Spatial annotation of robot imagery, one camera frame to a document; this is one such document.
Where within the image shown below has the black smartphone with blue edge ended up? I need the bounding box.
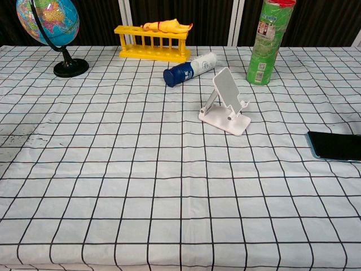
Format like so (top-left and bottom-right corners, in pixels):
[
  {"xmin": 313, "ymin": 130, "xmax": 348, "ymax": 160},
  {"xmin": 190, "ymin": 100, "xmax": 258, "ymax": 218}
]
[{"xmin": 306, "ymin": 130, "xmax": 361, "ymax": 164}]

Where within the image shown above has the white folding phone stand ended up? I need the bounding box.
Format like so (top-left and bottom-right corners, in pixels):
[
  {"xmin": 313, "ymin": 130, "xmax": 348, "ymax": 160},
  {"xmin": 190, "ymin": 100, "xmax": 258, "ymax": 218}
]
[{"xmin": 198, "ymin": 67, "xmax": 252, "ymax": 137}]

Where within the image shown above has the globe on black stand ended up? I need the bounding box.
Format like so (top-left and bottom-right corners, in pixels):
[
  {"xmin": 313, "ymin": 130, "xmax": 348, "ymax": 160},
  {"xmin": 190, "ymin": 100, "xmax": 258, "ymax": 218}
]
[{"xmin": 16, "ymin": 0, "xmax": 90, "ymax": 78}]

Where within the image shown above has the blue and white bottle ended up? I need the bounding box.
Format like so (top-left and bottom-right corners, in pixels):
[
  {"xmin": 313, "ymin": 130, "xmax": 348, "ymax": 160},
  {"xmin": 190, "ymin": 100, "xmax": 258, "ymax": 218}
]
[{"xmin": 162, "ymin": 52, "xmax": 218, "ymax": 88}]

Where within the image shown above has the white black-grid tablecloth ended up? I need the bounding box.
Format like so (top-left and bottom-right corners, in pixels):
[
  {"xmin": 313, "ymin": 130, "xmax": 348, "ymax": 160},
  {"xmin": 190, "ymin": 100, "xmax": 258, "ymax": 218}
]
[{"xmin": 0, "ymin": 44, "xmax": 361, "ymax": 271}]

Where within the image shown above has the yellow plastic test tube rack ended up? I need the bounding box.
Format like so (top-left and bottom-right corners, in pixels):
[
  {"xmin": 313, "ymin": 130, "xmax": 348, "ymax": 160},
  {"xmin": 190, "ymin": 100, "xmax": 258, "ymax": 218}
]
[{"xmin": 114, "ymin": 25, "xmax": 192, "ymax": 63}]

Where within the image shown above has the yellow rubber chicken toy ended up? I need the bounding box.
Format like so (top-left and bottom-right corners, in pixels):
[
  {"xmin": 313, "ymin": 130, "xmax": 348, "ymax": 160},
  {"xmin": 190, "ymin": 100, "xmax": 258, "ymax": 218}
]
[{"xmin": 142, "ymin": 18, "xmax": 194, "ymax": 34}]

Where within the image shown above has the green chips can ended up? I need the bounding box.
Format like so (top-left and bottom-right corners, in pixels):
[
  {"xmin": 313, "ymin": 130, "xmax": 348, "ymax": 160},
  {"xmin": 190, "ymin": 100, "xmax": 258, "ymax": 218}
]
[{"xmin": 246, "ymin": 0, "xmax": 297, "ymax": 86}]

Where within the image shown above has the black curtain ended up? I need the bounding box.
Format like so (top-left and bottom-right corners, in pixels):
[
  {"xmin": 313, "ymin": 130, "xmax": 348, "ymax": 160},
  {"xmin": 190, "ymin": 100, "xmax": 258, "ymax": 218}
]
[{"xmin": 0, "ymin": 0, "xmax": 361, "ymax": 47}]

